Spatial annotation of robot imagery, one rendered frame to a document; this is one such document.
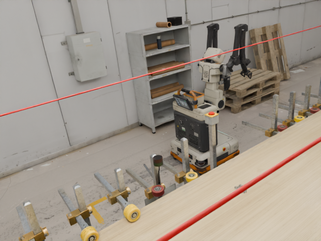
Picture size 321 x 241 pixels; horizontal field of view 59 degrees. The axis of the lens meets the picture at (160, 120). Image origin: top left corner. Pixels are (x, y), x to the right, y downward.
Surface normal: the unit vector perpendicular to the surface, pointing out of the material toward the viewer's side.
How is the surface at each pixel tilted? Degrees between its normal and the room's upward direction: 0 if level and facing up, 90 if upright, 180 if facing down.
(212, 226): 0
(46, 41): 90
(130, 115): 90
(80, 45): 90
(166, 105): 90
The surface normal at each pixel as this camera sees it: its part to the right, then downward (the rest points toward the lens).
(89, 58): 0.57, 0.28
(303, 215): -0.11, -0.91
